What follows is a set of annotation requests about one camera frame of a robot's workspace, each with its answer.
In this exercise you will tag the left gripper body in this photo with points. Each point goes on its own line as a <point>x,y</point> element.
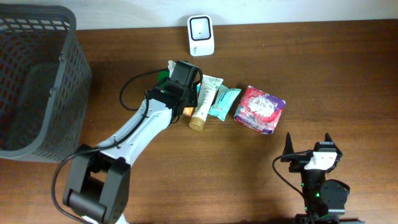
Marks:
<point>191,96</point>

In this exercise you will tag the teal wet wipes pack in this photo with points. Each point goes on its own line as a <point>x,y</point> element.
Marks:
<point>224,101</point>

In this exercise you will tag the white bamboo print tube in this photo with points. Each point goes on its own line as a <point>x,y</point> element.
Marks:
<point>208,90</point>

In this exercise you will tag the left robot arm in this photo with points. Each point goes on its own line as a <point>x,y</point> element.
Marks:
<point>97,189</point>

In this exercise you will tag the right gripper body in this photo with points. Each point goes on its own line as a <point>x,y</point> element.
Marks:
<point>298,163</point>

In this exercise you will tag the white barcode scanner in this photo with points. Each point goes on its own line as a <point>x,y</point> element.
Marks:
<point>200,35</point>

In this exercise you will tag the green lid jar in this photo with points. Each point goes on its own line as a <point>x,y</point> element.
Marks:
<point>162,78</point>

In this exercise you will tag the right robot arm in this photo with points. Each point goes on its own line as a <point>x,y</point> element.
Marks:
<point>324,199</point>

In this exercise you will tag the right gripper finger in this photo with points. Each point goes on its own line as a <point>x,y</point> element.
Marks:
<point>328,138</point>
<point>288,148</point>

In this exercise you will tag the red purple pad package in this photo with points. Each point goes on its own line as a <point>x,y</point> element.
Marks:
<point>259,110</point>

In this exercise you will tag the orange Kleenex tissue pack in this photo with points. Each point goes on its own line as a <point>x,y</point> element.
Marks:
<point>188,111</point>

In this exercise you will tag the grey plastic mesh basket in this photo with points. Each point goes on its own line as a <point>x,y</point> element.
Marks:
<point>45,83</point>

